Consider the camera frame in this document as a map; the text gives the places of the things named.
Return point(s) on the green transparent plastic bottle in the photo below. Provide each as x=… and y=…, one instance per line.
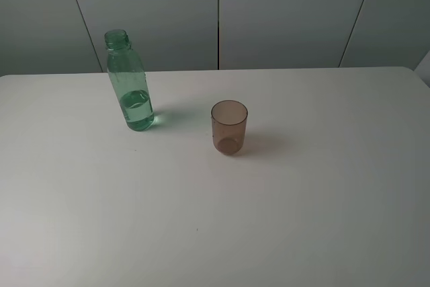
x=128, y=79

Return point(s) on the pink translucent plastic cup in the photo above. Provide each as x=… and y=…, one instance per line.
x=229, y=120

